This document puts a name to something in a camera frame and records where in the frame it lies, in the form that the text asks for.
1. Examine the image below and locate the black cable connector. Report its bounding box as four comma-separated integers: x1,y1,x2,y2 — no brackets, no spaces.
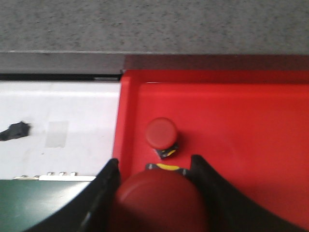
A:
0,121,31,141

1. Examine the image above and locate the red plastic bin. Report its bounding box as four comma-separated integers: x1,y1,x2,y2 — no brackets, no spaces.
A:
113,70,309,229

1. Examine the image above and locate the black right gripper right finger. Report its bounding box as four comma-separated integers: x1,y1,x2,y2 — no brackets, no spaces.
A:
189,155,305,232

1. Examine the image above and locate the clear adhesive tape patch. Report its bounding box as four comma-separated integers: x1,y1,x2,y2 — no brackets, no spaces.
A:
45,121,69,148

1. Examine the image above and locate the red mushroom push button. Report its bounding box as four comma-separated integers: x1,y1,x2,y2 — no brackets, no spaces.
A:
107,164,210,232
145,117,179,160

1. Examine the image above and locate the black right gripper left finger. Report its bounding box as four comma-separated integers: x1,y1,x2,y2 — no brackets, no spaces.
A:
26,158,121,232

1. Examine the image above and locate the green conveyor belt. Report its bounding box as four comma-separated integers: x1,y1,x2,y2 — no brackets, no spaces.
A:
0,180,89,232

